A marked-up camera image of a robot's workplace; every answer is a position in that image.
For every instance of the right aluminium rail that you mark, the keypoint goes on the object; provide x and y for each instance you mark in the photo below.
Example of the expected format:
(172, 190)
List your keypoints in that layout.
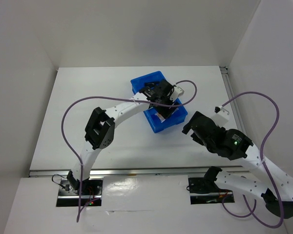
(234, 106)

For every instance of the black mascara tube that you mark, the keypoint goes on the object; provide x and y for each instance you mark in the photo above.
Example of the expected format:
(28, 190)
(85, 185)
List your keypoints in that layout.
(151, 84)

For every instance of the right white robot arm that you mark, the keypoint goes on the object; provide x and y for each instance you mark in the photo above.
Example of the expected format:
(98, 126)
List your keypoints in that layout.
(273, 185)

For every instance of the clear packet of samples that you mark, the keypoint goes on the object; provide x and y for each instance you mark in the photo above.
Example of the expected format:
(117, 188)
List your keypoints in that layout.
(160, 117)

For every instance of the aluminium rail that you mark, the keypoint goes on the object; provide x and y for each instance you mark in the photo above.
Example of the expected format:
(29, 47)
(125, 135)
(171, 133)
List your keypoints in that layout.
(113, 172)
(234, 106)

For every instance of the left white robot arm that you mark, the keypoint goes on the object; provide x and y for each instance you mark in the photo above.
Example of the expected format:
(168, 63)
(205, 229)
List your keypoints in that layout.
(99, 131)

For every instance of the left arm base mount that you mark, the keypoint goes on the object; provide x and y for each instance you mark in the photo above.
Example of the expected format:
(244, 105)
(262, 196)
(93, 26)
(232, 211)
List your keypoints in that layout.
(69, 197)

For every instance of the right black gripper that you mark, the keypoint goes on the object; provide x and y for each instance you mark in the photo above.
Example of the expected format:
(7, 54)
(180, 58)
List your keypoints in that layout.
(196, 138)

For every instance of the blue compartment tray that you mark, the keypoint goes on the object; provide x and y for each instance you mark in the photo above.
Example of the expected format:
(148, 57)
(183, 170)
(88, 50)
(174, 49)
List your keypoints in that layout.
(157, 122)

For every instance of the front aluminium rail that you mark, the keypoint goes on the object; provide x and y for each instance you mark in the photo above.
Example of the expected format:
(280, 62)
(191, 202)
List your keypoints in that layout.
(113, 172)

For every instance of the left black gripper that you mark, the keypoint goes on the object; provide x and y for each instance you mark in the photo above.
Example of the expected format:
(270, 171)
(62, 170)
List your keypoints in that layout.
(164, 112)

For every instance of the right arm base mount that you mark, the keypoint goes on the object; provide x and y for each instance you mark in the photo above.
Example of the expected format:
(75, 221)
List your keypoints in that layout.
(203, 193)

